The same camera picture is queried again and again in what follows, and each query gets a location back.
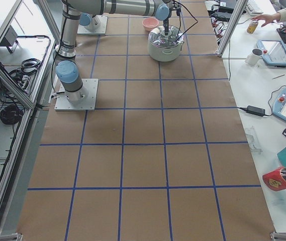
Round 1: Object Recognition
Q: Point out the clear glass pot lid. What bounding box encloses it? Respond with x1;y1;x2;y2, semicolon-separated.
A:
148;25;184;49

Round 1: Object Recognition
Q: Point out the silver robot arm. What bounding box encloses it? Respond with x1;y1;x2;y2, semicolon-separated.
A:
55;1;173;110

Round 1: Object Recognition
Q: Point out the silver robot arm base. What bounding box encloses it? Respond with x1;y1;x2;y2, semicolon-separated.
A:
77;13;108;35

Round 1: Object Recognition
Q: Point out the pale green cooking pot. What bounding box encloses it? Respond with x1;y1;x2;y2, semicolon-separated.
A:
147;26;185;62

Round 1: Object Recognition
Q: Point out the person's hand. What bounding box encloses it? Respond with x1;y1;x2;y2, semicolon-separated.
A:
251;13;281;27

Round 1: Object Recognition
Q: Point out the pink bowl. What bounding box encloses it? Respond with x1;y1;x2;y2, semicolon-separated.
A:
142;17;159;31

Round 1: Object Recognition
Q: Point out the yellow drink can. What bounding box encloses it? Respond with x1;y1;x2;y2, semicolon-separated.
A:
246;20;258;34

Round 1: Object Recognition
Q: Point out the white keyboard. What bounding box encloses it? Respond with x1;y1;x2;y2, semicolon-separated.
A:
246;0;263;15

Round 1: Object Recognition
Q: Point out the white mug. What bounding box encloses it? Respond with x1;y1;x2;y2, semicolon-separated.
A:
245;48;263;66

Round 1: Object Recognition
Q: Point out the upper teach pendant tablet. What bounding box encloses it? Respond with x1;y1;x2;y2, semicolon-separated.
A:
257;40;286;67

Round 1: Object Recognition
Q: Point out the black power adapter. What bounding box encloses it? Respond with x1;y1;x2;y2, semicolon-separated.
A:
238;105;270;117

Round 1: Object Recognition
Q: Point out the brown paper table mat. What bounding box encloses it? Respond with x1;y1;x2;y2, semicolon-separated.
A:
17;1;274;240

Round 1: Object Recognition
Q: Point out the clear plastic holder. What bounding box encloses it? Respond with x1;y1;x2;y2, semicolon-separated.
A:
244;127;262;153

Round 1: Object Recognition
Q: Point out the grey metal box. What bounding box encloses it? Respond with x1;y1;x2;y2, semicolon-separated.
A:
0;26;19;54

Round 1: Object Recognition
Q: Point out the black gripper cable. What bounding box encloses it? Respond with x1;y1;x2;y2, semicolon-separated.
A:
171;0;199;41

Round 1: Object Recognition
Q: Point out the aluminium frame post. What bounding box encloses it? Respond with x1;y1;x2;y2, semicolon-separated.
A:
216;0;248;57

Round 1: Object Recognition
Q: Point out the coiled black cable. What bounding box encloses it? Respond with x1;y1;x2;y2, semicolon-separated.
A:
0;104;24;126

